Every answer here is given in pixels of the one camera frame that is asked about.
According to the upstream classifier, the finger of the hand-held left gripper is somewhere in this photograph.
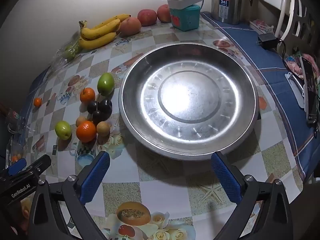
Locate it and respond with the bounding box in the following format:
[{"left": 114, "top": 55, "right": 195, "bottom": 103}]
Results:
[
  {"left": 27, "top": 154, "right": 52, "bottom": 177},
  {"left": 7, "top": 158, "right": 27, "bottom": 176}
]

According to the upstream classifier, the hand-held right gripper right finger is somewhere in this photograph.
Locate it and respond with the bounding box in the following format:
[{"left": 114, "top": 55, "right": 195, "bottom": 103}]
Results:
[{"left": 211, "top": 152, "right": 294, "bottom": 240}]

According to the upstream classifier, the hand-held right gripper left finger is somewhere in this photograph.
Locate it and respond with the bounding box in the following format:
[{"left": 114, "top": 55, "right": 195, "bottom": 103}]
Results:
[{"left": 26, "top": 151, "right": 110, "bottom": 240}]

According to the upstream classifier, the round metal basin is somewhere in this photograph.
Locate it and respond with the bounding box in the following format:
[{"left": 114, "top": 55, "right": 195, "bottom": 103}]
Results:
[{"left": 118, "top": 43, "right": 260, "bottom": 161}]

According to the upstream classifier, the clear plastic container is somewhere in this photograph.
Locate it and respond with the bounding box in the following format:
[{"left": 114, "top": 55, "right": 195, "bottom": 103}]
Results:
[{"left": 5, "top": 136, "right": 25, "bottom": 167}]

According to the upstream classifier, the clear glass mug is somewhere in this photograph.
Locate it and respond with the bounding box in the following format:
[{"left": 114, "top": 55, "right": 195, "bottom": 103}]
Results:
[{"left": 6, "top": 107, "right": 29, "bottom": 134}]

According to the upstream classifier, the checkered printed tablecloth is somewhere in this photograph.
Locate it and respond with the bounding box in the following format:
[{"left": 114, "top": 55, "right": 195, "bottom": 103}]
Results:
[{"left": 15, "top": 11, "right": 320, "bottom": 240}]

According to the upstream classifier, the clear plastic bag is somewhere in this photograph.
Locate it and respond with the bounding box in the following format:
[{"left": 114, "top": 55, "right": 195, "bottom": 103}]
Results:
[{"left": 49, "top": 36, "right": 84, "bottom": 69}]

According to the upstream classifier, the green bagged fruit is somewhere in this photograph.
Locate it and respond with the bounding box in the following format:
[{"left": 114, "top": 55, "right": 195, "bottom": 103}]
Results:
[{"left": 64, "top": 42, "right": 81, "bottom": 58}]

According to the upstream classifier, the black phone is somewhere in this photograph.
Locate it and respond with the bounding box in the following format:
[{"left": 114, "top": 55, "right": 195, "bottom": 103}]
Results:
[{"left": 300, "top": 55, "right": 318, "bottom": 125}]

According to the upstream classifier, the floral printed cloth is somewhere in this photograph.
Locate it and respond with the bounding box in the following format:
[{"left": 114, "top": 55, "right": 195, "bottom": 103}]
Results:
[{"left": 285, "top": 52, "right": 320, "bottom": 80}]

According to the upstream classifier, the black power adapter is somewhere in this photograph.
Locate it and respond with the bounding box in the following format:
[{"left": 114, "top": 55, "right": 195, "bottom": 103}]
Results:
[{"left": 257, "top": 32, "right": 278, "bottom": 49}]

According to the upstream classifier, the bunch of yellow bananas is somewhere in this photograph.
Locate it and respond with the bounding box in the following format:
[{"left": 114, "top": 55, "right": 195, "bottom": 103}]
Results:
[{"left": 79, "top": 14, "right": 132, "bottom": 50}]

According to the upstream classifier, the red apple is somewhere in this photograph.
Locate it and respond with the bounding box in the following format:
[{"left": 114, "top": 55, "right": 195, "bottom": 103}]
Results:
[
  {"left": 117, "top": 17, "right": 142, "bottom": 37},
  {"left": 157, "top": 4, "right": 173, "bottom": 23},
  {"left": 137, "top": 9, "right": 158, "bottom": 27}
]

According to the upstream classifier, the pink printed packet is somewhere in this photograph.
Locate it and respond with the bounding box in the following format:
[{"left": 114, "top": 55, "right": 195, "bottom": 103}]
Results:
[{"left": 250, "top": 19, "right": 270, "bottom": 34}]

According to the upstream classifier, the teal plastic box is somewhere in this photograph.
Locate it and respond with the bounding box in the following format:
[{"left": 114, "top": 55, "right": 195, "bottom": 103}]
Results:
[{"left": 169, "top": 4, "right": 201, "bottom": 31}]

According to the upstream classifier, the white chair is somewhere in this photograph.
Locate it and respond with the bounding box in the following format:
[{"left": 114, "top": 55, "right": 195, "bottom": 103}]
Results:
[{"left": 250, "top": 0, "right": 319, "bottom": 58}]

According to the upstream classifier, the stainless steel kettle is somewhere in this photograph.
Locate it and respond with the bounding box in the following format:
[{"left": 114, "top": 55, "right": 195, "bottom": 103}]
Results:
[{"left": 211, "top": 0, "right": 254, "bottom": 25}]

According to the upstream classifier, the white plastic handle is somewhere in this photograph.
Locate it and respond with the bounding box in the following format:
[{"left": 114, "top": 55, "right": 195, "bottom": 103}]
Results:
[{"left": 285, "top": 72, "right": 307, "bottom": 109}]

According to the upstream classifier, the black cable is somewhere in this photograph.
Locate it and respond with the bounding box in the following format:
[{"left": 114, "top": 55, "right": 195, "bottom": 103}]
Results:
[{"left": 276, "top": 39, "right": 288, "bottom": 64}]

